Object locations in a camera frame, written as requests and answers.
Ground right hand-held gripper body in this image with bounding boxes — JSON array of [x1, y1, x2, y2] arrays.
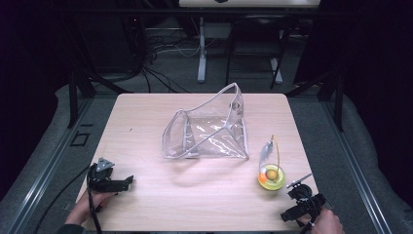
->
[[285, 173, 326, 216]]

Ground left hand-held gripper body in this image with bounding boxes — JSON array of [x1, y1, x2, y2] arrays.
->
[[86, 157, 119, 195]]

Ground person's right hand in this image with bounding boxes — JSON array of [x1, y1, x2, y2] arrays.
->
[[300, 208, 346, 234]]

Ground person's left hand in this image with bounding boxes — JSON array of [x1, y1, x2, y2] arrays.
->
[[64, 189, 119, 226]]

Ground yellow round toy with feather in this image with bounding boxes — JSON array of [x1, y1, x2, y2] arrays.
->
[[257, 135, 287, 192]]

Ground black metal stand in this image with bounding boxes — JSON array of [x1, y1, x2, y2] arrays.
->
[[66, 67, 134, 130], [284, 66, 346, 133]]

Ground clear plastic bag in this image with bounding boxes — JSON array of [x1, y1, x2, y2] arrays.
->
[[161, 82, 250, 161]]

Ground black chair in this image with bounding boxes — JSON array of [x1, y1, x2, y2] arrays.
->
[[224, 14, 295, 91]]

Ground white desk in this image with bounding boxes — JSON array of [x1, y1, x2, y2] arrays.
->
[[178, 0, 321, 84]]

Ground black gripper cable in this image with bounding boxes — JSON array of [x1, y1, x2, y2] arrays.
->
[[33, 164, 103, 234]]

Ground aluminium floor rail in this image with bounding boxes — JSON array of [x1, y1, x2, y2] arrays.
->
[[6, 97, 95, 234], [319, 98, 395, 234]]

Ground bundle of floor cables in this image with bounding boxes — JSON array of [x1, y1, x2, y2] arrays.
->
[[125, 16, 208, 95]]

